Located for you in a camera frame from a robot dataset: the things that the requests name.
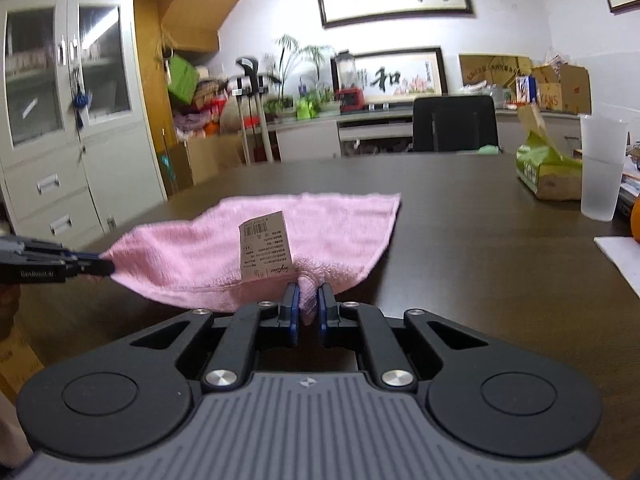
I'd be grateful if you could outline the white sideboard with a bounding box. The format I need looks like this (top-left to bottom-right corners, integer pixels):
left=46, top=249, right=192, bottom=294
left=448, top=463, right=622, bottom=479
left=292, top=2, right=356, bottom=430
left=240, top=107, right=584, bottom=164

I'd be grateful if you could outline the heap of white plastic bags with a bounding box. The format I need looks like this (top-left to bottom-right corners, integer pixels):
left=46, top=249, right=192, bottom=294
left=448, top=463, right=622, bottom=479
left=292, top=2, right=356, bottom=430
left=457, top=80, right=512, bottom=109

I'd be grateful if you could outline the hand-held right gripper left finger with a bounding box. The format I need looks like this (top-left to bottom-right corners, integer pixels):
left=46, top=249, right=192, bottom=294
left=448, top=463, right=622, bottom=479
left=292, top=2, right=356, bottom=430
left=127, top=282, right=302, bottom=396

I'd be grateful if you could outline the black office chair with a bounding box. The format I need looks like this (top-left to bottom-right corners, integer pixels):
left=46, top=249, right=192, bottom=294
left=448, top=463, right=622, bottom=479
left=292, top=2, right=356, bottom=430
left=411, top=95, right=500, bottom=154

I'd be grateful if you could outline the framed lotus calligraphy picture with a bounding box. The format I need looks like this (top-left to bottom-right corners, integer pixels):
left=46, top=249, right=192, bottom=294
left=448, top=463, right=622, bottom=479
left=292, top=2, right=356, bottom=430
left=330, top=46, right=447, bottom=109

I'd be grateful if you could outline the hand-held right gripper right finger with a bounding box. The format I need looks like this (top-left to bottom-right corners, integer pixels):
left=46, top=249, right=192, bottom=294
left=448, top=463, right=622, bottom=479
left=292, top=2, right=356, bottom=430
left=318, top=282, right=490, bottom=392

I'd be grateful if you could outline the open cardboard box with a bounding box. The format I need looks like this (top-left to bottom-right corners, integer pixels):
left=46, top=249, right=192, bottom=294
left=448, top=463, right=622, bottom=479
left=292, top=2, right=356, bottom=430
left=531, top=62, right=593, bottom=115

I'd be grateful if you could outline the large cardboard box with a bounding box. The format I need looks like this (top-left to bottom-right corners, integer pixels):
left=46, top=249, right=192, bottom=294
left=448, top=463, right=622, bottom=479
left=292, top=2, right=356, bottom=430
left=185, top=132, right=247, bottom=187

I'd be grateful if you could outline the green tissue pack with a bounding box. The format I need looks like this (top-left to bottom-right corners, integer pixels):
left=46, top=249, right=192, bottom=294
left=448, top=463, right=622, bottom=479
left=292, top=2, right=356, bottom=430
left=516, top=105, right=585, bottom=202

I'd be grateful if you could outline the blender with red base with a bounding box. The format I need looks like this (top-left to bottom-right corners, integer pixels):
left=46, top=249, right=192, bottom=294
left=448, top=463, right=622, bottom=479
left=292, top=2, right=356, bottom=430
left=334, top=50, right=365, bottom=113

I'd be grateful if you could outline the pile of colourful bags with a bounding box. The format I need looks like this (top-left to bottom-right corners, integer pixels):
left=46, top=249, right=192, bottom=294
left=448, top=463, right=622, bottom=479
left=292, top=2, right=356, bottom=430
left=172, top=77, right=237, bottom=139

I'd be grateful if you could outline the translucent plastic cup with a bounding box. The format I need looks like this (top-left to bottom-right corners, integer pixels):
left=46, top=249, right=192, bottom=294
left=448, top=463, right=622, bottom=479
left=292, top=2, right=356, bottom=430
left=579, top=113, right=630, bottom=222

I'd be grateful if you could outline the small blue white box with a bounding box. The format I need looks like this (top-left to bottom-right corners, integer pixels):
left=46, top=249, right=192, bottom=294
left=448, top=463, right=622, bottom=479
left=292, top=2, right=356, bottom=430
left=515, top=75, right=539, bottom=106

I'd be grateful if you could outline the white paper sheet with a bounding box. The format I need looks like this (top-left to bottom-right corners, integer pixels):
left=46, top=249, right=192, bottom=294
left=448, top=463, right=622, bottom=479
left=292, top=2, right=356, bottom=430
left=593, top=235, right=640, bottom=302

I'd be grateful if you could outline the tall leafy potted plant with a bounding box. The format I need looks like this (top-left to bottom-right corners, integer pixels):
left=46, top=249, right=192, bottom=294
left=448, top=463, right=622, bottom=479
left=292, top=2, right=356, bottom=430
left=272, top=34, right=334, bottom=97

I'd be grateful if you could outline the brown wooden wall cabinet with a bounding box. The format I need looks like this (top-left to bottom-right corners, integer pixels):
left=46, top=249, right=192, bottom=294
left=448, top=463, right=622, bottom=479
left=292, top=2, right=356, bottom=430
left=132, top=0, right=246, bottom=157

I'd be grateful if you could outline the green paper bag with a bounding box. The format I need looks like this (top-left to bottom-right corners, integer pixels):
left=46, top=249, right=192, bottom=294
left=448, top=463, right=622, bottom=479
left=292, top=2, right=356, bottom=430
left=167, top=54, right=201, bottom=104

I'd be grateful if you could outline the grey metal cabinet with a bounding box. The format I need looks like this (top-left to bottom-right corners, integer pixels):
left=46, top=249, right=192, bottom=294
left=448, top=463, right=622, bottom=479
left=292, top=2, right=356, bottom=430
left=0, top=0, right=169, bottom=237

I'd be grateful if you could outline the potted green plant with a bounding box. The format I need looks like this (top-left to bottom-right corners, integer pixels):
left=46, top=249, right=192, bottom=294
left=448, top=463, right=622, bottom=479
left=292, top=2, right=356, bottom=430
left=317, top=91, right=344, bottom=117
left=262, top=94, right=297, bottom=124

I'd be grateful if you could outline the pink towel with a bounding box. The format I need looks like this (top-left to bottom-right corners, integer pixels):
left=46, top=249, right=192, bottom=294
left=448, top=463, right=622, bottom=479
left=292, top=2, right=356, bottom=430
left=100, top=191, right=402, bottom=325

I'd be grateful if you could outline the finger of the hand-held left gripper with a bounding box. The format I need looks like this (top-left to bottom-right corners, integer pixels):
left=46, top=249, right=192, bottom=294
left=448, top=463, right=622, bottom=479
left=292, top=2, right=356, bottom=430
left=62, top=262, right=116, bottom=278
left=0, top=237, right=115, bottom=267

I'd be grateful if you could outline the blue key lanyard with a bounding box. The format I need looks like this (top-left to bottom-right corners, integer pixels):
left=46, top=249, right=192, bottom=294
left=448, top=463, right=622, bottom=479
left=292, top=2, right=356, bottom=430
left=71, top=67, right=94, bottom=129

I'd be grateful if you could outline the printed brown cardboard sheet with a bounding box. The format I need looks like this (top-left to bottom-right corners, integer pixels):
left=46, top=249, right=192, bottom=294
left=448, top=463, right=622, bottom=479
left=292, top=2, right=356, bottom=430
left=459, top=53, right=534, bottom=92

